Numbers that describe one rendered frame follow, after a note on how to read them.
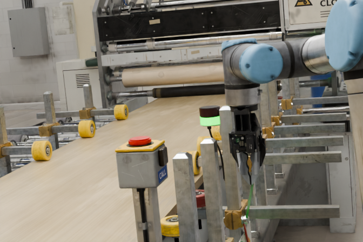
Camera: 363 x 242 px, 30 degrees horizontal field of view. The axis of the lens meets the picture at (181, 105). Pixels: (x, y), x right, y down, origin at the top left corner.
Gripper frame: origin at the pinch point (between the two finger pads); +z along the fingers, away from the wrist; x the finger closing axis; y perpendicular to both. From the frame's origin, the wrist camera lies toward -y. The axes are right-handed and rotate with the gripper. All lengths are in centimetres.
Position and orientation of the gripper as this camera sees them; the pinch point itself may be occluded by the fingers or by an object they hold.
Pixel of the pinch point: (250, 179)
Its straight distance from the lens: 179.9
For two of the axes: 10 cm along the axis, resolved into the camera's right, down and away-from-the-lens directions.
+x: 9.6, -0.5, -2.7
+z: 0.9, 9.9, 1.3
